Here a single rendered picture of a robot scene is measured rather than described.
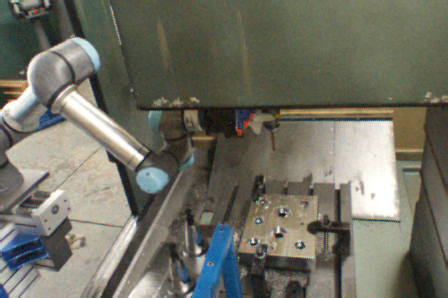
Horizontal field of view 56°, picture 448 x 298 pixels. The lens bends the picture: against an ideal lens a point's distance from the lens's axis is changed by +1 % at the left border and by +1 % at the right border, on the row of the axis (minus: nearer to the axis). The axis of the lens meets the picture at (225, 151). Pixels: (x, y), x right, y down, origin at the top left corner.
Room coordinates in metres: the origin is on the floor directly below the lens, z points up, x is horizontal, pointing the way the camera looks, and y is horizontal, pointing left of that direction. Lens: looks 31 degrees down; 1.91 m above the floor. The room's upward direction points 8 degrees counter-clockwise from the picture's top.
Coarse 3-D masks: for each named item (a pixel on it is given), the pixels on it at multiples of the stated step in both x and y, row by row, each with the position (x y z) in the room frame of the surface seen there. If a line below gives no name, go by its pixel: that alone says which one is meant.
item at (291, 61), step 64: (128, 0) 0.72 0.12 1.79; (192, 0) 0.69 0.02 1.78; (256, 0) 0.66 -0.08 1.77; (320, 0) 0.63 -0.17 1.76; (384, 0) 0.60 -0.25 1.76; (128, 64) 0.73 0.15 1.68; (192, 64) 0.69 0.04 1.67; (256, 64) 0.66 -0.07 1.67; (320, 64) 0.63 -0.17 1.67; (384, 64) 0.60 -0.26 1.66
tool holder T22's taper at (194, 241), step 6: (186, 222) 0.73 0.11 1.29; (186, 228) 0.72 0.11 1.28; (192, 228) 0.72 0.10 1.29; (198, 228) 0.73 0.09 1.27; (186, 234) 0.72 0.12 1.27; (192, 234) 0.72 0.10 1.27; (198, 234) 0.72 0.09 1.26; (186, 240) 0.72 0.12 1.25; (192, 240) 0.71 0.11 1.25; (198, 240) 0.72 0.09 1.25; (186, 246) 0.73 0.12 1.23; (192, 246) 0.71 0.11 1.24; (198, 246) 0.71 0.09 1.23
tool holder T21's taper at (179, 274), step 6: (180, 258) 0.63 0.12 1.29; (174, 264) 0.61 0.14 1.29; (180, 264) 0.62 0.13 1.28; (174, 270) 0.61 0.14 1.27; (180, 270) 0.61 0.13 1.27; (186, 270) 0.62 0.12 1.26; (174, 276) 0.61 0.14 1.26; (180, 276) 0.61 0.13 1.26; (186, 276) 0.62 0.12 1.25; (174, 282) 0.61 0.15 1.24; (180, 282) 0.61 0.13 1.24; (186, 282) 0.61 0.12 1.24; (180, 288) 0.61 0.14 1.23
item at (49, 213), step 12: (60, 192) 1.20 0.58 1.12; (24, 204) 1.19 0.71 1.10; (36, 204) 1.18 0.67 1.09; (48, 204) 1.14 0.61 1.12; (60, 204) 1.17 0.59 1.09; (0, 216) 1.15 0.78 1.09; (12, 216) 1.13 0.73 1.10; (24, 216) 1.11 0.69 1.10; (36, 216) 1.09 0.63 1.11; (48, 216) 1.11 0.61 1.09; (60, 216) 1.15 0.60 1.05; (24, 228) 1.12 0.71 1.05; (36, 228) 1.10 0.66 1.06; (48, 228) 1.09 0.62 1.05
